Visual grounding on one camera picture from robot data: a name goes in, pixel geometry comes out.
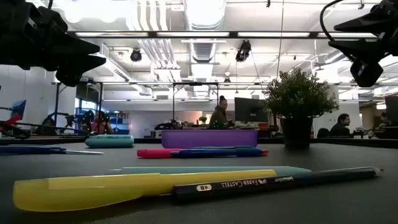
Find green potted plant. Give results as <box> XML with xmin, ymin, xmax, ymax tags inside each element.
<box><xmin>262</xmin><ymin>67</ymin><xmax>340</xmax><ymax>149</ymax></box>

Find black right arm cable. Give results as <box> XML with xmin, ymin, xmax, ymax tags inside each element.
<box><xmin>319</xmin><ymin>0</ymin><xmax>346</xmax><ymax>43</ymax></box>

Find black ceiling-mounted camera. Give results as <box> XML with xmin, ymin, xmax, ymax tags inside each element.
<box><xmin>235</xmin><ymin>39</ymin><xmax>252</xmax><ymax>63</ymax></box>
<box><xmin>129</xmin><ymin>48</ymin><xmax>143</xmax><ymax>62</ymax></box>

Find pink marker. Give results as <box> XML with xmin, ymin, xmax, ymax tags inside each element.
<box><xmin>136</xmin><ymin>148</ymin><xmax>269</xmax><ymax>159</ymax></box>

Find black computer monitor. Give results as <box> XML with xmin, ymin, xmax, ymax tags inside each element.
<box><xmin>384</xmin><ymin>95</ymin><xmax>398</xmax><ymax>127</ymax></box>
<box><xmin>234</xmin><ymin>97</ymin><xmax>269</xmax><ymax>123</ymax></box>

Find person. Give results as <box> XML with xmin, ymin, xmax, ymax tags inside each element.
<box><xmin>374</xmin><ymin>111</ymin><xmax>391</xmax><ymax>130</ymax></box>
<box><xmin>208</xmin><ymin>95</ymin><xmax>236</xmax><ymax>130</ymax></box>
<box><xmin>329</xmin><ymin>113</ymin><xmax>354</xmax><ymax>138</ymax></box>
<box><xmin>91</xmin><ymin>110</ymin><xmax>114</xmax><ymax>135</ymax></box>

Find dark Faber-Castell pencil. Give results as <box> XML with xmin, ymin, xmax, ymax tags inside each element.
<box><xmin>172</xmin><ymin>167</ymin><xmax>384</xmax><ymax>202</ymax></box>

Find teal calculator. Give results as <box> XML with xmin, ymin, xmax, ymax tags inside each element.
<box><xmin>85</xmin><ymin>134</ymin><xmax>135</xmax><ymax>149</ymax></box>

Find black metal stand frame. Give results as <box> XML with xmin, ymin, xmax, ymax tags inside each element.
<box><xmin>172</xmin><ymin>82</ymin><xmax>220</xmax><ymax>124</ymax></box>
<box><xmin>51</xmin><ymin>81</ymin><xmax>104</xmax><ymax>126</ymax></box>

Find yellow highlighter pen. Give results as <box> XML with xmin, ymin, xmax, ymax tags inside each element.
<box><xmin>12</xmin><ymin>169</ymin><xmax>277</xmax><ymax>213</ymax></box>

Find blue-handled scissors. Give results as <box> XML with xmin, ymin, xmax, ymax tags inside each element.
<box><xmin>0</xmin><ymin>145</ymin><xmax>104</xmax><ymax>156</ymax></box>

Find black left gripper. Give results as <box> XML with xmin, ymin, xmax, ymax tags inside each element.
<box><xmin>0</xmin><ymin>0</ymin><xmax>107</xmax><ymax>88</ymax></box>

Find black overhead light bar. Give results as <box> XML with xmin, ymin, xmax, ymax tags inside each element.
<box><xmin>67</xmin><ymin>30</ymin><xmax>379</xmax><ymax>40</ymax></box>

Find blue marker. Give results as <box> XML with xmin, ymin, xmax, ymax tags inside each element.
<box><xmin>170</xmin><ymin>147</ymin><xmax>265</xmax><ymax>159</ymax></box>

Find red background object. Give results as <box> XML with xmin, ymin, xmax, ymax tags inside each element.
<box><xmin>0</xmin><ymin>114</ymin><xmax>22</xmax><ymax>131</ymax></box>

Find purple plastic pencil box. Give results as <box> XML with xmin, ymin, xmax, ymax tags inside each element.
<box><xmin>161</xmin><ymin>129</ymin><xmax>259</xmax><ymax>149</ymax></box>

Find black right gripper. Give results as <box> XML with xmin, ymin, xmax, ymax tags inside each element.
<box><xmin>327</xmin><ymin>0</ymin><xmax>398</xmax><ymax>88</ymax></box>

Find teal pen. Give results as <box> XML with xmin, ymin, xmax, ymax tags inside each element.
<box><xmin>108</xmin><ymin>166</ymin><xmax>312</xmax><ymax>177</ymax></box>

